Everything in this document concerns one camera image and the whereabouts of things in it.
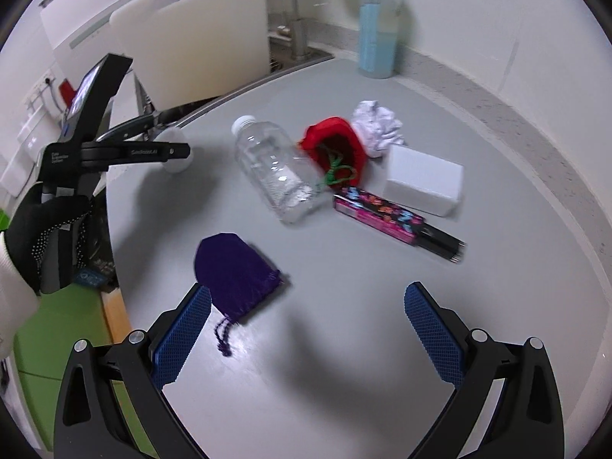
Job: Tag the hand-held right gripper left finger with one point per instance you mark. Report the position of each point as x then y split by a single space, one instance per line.
184 334

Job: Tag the white paper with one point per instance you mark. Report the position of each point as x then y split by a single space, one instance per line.
377 124

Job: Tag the person's left forearm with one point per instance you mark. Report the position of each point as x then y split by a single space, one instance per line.
14 306

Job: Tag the steel faucet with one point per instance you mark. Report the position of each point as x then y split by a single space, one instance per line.
299 38

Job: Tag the red object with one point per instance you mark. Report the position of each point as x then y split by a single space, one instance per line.
67 90

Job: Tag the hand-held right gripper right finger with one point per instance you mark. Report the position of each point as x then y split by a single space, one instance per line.
435 334

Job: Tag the white appliance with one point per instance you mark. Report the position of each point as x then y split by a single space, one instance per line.
71 24

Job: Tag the dark box with blue print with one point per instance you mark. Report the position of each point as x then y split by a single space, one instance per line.
93 272

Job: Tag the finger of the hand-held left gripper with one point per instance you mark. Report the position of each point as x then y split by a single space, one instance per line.
138 152

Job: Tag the white wall socket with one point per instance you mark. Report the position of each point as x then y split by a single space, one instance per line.
40 91

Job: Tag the white cutting board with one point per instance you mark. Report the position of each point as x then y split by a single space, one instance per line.
201 43

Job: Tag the person's left hand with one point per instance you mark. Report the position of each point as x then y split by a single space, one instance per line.
33 229

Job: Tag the pink patterned box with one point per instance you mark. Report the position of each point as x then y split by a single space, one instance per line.
377 210

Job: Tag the white box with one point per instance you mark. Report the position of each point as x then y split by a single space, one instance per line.
420 177

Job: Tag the clear plastic bottle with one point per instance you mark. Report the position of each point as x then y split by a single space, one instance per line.
272 167

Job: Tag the blue liquid detergent bottle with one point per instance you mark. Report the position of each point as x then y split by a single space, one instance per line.
377 38

